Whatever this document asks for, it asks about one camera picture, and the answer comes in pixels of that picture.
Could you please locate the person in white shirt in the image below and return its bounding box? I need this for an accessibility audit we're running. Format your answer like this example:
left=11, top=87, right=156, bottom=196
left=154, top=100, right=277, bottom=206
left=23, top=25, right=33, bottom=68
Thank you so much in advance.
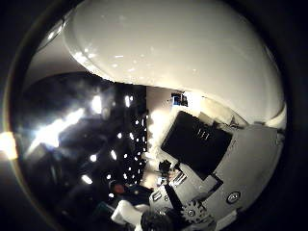
left=110, top=198, right=175, bottom=231

